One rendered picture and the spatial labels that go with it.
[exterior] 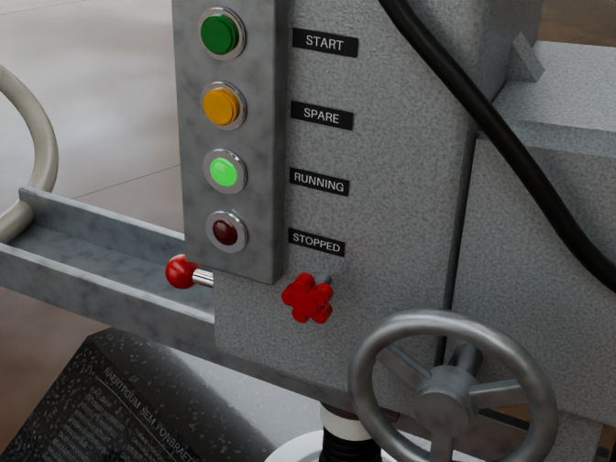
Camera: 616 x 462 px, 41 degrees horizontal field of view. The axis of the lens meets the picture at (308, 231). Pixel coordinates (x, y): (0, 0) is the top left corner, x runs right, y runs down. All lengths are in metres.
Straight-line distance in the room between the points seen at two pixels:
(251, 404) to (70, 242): 0.33
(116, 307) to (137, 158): 2.79
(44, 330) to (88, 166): 1.11
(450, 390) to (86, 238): 0.55
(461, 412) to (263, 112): 0.24
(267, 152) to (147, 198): 2.72
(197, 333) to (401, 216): 0.30
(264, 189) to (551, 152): 0.20
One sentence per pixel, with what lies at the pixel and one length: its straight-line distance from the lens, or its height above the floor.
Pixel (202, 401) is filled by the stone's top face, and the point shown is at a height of 0.80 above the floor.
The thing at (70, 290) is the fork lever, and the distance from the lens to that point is 0.88.
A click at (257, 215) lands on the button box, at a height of 1.27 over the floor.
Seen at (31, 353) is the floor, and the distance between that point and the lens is 2.57.
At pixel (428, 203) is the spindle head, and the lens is 0.57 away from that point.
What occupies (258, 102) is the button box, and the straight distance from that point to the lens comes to 0.57.
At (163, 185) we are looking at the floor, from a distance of 3.38.
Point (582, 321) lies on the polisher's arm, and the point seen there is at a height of 1.24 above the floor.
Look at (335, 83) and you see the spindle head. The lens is 0.56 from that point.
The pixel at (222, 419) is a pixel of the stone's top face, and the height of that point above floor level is 0.80.
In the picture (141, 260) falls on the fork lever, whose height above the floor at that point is 1.06.
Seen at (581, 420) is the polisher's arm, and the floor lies 1.14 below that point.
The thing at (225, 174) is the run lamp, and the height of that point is 1.30.
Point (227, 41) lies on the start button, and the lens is 0.56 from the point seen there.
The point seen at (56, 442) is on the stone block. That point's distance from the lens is 1.26.
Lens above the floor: 1.57
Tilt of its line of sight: 31 degrees down
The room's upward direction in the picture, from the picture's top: 2 degrees clockwise
